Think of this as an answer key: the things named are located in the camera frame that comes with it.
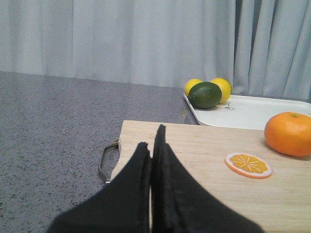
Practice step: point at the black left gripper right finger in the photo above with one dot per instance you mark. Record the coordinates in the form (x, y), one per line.
(181, 205)

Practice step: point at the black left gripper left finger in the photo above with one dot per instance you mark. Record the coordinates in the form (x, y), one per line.
(120, 207)

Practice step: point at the whole orange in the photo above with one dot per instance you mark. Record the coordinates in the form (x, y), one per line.
(289, 133)

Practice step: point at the white tray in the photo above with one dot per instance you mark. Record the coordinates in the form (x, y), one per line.
(244, 112)

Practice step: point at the wooden cutting board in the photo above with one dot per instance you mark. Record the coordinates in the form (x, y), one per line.
(280, 203)

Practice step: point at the orange slice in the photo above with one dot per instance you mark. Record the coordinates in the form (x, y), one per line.
(248, 165)

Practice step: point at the green lime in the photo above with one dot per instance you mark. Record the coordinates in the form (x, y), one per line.
(204, 95)

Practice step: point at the left yellow lemon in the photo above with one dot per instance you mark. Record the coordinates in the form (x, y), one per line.
(190, 84)

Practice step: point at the yellow lemon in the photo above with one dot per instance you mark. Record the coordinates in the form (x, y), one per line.
(225, 88)
(190, 84)

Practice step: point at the right yellow lemon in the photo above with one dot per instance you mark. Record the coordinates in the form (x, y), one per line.
(225, 88)

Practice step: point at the grey curtain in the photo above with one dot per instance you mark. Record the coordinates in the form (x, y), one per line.
(262, 47)

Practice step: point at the metal cutting board handle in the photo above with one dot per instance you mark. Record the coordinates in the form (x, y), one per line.
(108, 161)

